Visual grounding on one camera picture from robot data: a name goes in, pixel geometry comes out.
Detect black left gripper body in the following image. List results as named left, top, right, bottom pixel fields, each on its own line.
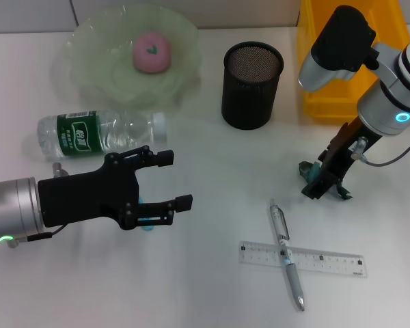
left=36, top=152, right=141, bottom=231

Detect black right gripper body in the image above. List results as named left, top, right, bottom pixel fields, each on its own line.
left=322, top=117, right=384, bottom=179

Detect pink toy peach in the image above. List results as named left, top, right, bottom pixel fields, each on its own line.
left=132, top=30, right=173, bottom=74

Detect blue teal scissors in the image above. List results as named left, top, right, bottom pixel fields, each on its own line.
left=138, top=196, right=156, bottom=232

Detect clear green-label water bottle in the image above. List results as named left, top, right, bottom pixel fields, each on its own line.
left=37, top=109, right=167, bottom=162

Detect silver grey pen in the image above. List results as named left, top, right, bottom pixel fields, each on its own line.
left=269, top=198, right=306, bottom=312

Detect clear plastic ruler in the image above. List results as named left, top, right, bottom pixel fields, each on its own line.
left=238, top=241, right=368, bottom=279

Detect black mesh pen holder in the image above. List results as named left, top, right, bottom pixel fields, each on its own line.
left=221, top=41, right=285, bottom=131

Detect green glass fruit plate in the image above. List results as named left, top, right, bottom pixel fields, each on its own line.
left=66, top=3, right=204, bottom=111

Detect yellow plastic bin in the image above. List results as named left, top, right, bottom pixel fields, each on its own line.
left=296, top=0, right=410, bottom=124

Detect left gripper cable with plug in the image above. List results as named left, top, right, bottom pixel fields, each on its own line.
left=7, top=162, right=70, bottom=249

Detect gripper cable with plug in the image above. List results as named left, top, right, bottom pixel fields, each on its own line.
left=349, top=131, right=410, bottom=169
left=7, top=162, right=70, bottom=249

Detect right gripper cable with plug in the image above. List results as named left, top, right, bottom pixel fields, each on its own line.
left=349, top=131, right=410, bottom=169

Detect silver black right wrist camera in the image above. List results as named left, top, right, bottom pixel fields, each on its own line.
left=297, top=4, right=402, bottom=92

